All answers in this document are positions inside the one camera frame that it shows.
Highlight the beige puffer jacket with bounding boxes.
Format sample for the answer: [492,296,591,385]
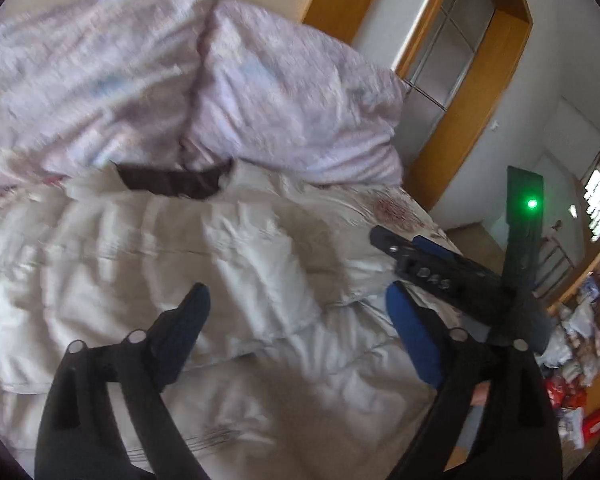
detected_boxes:
[0,156,474,480]

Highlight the floral bed sheet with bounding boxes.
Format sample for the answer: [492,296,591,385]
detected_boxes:
[0,173,487,466]

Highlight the cluttered wooden desk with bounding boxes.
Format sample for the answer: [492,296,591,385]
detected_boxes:
[536,262,600,450]

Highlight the right lilac floral pillow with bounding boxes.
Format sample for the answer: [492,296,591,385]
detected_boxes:
[182,0,405,185]

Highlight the lilac floral pillow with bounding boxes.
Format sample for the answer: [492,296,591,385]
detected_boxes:
[182,0,405,185]
[0,0,218,186]

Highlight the left lilac floral pillow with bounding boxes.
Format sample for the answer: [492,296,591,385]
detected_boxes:
[0,0,218,186]

